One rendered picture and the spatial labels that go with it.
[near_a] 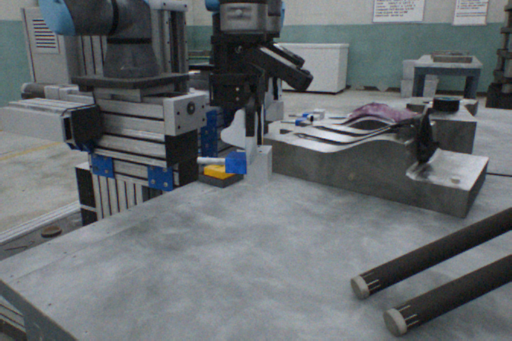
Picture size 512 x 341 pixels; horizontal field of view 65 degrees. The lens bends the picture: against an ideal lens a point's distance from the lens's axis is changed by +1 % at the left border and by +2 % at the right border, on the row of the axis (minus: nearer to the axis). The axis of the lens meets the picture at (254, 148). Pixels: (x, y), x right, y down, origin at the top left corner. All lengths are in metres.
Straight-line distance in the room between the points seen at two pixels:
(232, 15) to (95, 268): 0.44
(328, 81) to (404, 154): 6.93
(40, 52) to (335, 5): 7.43
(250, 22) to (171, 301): 0.42
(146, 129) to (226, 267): 0.53
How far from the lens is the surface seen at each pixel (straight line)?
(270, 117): 1.16
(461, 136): 1.29
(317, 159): 0.96
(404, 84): 7.75
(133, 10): 1.10
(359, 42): 8.48
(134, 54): 1.10
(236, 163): 0.68
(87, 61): 1.49
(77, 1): 1.02
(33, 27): 1.61
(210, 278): 0.63
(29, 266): 0.74
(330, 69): 7.75
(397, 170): 0.89
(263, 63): 0.64
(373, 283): 0.59
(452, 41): 8.33
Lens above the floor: 1.15
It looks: 16 degrees down
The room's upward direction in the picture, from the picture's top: straight up
